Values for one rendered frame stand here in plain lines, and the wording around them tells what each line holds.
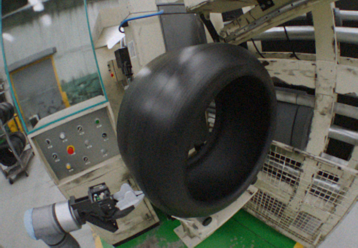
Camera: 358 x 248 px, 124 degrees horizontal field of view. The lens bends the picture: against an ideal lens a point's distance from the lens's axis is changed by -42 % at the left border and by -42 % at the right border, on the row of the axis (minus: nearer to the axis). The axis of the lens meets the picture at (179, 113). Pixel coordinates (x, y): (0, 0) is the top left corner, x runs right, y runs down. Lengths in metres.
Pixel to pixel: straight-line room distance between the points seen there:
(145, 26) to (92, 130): 0.68
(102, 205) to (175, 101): 0.32
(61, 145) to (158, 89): 0.86
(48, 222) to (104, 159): 0.75
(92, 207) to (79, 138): 0.66
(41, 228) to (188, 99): 0.49
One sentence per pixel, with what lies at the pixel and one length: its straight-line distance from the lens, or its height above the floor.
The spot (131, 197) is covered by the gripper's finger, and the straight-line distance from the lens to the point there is 0.48.
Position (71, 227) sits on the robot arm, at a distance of 0.49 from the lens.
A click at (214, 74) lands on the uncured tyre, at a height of 1.40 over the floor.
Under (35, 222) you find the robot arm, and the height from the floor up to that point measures 1.19.
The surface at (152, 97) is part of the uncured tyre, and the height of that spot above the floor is 1.38.
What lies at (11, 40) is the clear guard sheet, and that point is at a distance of 1.10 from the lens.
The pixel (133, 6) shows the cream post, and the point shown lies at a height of 1.69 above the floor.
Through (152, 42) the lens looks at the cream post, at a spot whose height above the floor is 1.52.
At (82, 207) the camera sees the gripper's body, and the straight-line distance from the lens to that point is 0.47.
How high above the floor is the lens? 1.46
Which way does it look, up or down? 22 degrees down
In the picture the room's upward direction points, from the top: 11 degrees counter-clockwise
